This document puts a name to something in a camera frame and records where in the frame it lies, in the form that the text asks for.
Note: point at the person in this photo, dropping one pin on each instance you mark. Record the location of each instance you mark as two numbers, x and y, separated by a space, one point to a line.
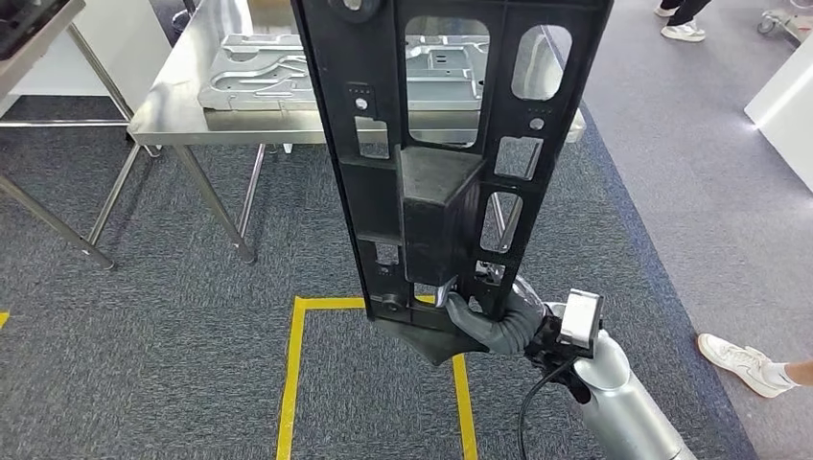
683 30
737 362

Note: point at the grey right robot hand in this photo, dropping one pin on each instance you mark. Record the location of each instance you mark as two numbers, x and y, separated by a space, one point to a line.
473 327

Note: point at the stainless steel workbench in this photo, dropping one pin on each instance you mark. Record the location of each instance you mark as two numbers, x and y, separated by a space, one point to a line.
178 114

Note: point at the stamped sheet metal plate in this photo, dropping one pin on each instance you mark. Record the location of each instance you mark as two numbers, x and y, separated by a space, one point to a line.
254 76

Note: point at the white cabinet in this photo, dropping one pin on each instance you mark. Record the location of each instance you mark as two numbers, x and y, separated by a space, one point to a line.
787 108
127 38

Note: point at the grey wheeled cart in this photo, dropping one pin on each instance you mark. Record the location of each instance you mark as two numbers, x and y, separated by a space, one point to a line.
784 22

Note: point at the black plastic object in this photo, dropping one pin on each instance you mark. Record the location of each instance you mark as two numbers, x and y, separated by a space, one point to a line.
25 25

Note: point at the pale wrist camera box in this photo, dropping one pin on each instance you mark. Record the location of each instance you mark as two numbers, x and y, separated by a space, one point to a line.
581 320

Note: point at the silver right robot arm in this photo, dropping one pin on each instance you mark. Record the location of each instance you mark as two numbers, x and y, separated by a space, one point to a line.
622 406

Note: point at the black plastic frame part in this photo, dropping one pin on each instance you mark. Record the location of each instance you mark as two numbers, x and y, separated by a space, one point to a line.
330 127

